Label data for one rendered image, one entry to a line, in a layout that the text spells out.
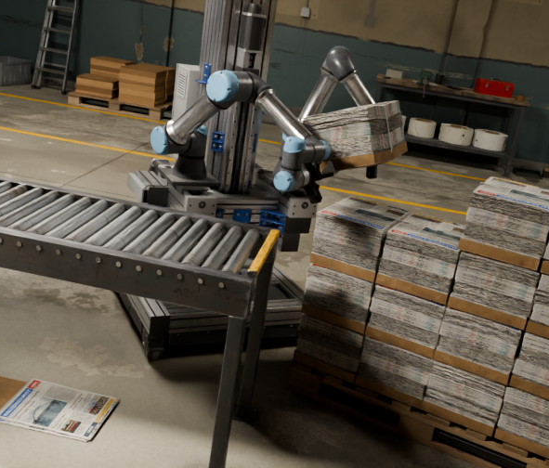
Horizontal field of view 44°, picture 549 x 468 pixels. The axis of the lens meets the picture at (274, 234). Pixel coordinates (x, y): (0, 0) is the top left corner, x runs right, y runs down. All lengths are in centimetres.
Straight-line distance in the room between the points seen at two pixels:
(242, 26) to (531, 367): 183
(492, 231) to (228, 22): 145
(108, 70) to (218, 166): 614
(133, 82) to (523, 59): 484
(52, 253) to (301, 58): 735
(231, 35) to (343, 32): 614
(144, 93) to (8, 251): 653
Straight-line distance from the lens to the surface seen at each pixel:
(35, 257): 227
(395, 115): 294
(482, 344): 272
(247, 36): 311
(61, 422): 276
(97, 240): 228
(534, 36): 938
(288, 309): 331
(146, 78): 869
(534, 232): 257
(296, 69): 932
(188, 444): 270
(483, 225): 259
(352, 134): 270
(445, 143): 865
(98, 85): 892
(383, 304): 277
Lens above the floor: 160
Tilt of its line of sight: 19 degrees down
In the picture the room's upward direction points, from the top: 9 degrees clockwise
